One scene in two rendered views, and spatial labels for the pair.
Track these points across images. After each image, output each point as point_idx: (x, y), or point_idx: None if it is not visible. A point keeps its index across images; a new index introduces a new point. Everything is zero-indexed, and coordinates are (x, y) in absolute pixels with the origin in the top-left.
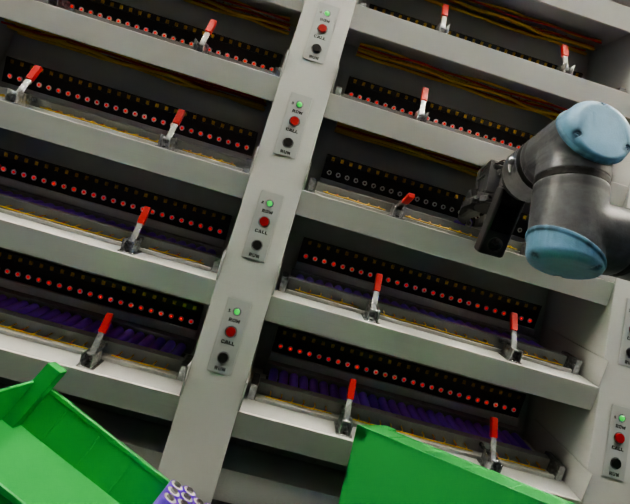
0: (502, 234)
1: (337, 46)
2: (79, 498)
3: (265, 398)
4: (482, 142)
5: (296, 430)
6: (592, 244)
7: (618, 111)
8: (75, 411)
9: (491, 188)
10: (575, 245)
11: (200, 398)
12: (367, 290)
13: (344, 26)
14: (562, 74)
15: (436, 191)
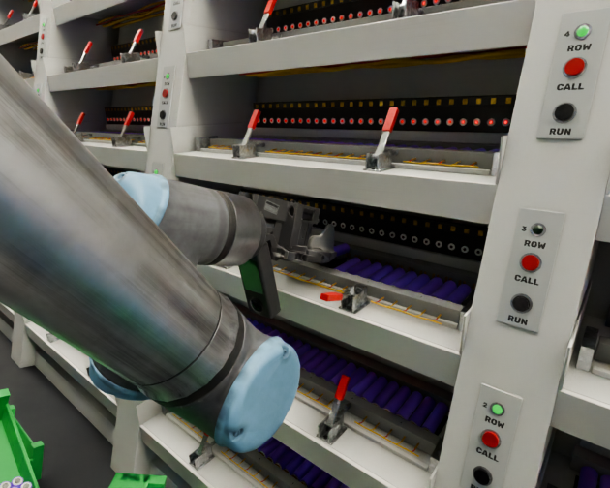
0: (257, 293)
1: (175, 105)
2: None
3: (171, 416)
4: (286, 166)
5: (166, 451)
6: (93, 369)
7: (130, 183)
8: (10, 419)
9: None
10: (89, 367)
11: (124, 411)
12: (273, 322)
13: (179, 81)
14: (384, 25)
15: (331, 208)
